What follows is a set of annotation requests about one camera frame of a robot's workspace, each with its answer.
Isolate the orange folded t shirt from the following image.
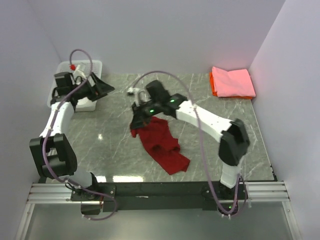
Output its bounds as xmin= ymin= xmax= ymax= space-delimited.
xmin=209 ymin=72 xmax=253 ymax=100

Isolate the pink folded t shirt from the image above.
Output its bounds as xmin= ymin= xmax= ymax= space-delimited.
xmin=211 ymin=66 xmax=256 ymax=98

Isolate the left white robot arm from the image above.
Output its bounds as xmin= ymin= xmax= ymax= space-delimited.
xmin=29 ymin=70 xmax=115 ymax=201

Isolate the red t shirt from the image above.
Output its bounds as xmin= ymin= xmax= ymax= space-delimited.
xmin=130 ymin=116 xmax=190 ymax=175

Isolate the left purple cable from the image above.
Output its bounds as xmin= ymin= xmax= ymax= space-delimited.
xmin=41 ymin=48 xmax=119 ymax=221

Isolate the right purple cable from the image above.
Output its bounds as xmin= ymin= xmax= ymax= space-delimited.
xmin=133 ymin=70 xmax=250 ymax=219

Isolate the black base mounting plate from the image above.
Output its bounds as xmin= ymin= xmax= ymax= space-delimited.
xmin=70 ymin=181 xmax=249 ymax=216

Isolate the aluminium frame rail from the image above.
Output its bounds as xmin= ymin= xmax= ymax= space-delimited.
xmin=15 ymin=180 xmax=302 ymax=240

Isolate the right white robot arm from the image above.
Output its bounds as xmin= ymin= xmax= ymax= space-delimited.
xmin=127 ymin=80 xmax=250 ymax=200

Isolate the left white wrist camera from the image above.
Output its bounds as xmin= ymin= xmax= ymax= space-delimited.
xmin=69 ymin=63 xmax=87 ymax=80

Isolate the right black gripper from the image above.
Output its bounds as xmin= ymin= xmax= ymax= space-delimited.
xmin=130 ymin=99 xmax=162 ymax=130

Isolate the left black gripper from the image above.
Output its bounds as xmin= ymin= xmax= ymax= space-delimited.
xmin=71 ymin=72 xmax=115 ymax=102

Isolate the white plastic basket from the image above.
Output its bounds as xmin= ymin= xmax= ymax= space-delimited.
xmin=46 ymin=59 xmax=103 ymax=113

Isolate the purple cable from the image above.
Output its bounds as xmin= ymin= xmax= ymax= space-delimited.
xmin=41 ymin=48 xmax=119 ymax=221
xmin=133 ymin=70 xmax=250 ymax=219

